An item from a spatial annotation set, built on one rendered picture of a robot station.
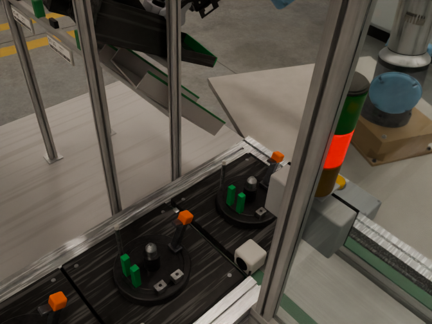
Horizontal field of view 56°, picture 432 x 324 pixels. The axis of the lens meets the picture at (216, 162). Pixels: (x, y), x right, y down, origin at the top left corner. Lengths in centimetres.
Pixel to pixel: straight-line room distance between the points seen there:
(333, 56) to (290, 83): 113
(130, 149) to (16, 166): 30
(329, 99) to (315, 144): 6
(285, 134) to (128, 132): 47
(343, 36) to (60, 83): 290
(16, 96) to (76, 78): 43
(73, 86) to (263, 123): 205
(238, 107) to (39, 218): 70
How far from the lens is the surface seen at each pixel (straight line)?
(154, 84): 85
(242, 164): 98
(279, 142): 124
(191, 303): 75
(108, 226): 88
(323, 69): 41
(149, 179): 110
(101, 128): 77
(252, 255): 79
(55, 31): 79
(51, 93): 310
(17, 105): 304
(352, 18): 38
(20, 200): 112
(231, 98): 140
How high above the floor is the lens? 163
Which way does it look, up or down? 43 degrees down
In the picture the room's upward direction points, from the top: 4 degrees clockwise
